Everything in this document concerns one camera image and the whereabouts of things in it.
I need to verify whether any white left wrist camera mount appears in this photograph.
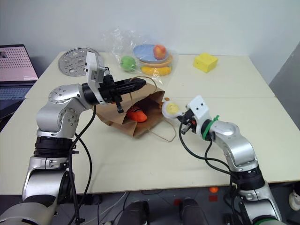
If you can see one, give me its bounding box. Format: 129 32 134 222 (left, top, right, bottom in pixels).
84 51 111 104

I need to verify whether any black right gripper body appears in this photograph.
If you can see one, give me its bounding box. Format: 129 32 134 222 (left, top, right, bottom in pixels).
183 108 199 135

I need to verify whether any white caster wheel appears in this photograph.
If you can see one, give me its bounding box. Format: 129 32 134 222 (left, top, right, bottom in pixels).
289 190 300 211

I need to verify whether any yellow cheese block toy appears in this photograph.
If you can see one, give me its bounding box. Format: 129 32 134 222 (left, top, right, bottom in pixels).
193 52 219 74

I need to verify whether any red toy apple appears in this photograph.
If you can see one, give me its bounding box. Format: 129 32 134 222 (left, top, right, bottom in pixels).
153 44 167 60

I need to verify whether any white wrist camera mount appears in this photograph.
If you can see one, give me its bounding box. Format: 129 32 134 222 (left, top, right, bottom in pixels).
186 95 210 135
84 51 111 104

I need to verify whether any dark rounded shape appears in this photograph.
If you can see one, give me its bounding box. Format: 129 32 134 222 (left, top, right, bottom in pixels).
121 201 150 225
179 198 207 225

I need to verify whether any green wrist zip tie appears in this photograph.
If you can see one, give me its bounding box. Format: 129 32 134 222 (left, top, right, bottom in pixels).
201 114 220 142

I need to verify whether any clear plastic bag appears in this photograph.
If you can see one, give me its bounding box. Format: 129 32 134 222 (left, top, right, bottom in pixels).
102 27 180 85

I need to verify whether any perforated metal disc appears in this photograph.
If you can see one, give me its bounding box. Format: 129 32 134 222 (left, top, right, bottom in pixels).
58 46 102 77

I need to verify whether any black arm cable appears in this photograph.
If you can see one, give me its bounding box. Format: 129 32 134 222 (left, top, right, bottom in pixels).
67 104 98 225
178 121 237 179

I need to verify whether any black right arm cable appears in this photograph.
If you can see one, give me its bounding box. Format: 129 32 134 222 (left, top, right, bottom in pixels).
178 121 237 179

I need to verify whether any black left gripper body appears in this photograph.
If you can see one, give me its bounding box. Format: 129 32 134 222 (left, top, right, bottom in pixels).
100 74 124 113

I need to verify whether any open laptop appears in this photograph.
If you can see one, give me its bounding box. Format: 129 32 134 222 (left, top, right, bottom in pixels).
0 44 39 118

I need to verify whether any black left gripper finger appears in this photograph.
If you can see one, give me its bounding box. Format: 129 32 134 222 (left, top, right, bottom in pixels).
120 85 145 95
121 78 147 88

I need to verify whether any fried egg plush toy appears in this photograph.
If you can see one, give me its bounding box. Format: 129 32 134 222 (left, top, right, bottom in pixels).
161 99 181 120

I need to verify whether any blue plate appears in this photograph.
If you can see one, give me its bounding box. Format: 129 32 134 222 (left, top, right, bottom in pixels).
133 44 170 63

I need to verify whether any orange plush toy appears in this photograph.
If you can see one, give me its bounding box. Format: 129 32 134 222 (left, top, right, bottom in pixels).
126 105 148 123

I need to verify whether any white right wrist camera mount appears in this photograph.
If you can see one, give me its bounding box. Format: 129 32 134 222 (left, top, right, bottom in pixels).
186 95 210 135

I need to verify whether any green toy apple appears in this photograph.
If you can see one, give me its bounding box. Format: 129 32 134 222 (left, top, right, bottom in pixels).
120 55 137 72

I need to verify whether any brown paper bag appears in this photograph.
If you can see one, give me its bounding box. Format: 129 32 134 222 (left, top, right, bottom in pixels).
96 76 176 143

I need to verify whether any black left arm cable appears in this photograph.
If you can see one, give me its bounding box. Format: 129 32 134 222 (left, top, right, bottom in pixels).
67 104 98 225

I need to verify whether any orange bowl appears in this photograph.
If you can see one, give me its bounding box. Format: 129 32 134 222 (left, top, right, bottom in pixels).
138 53 174 68

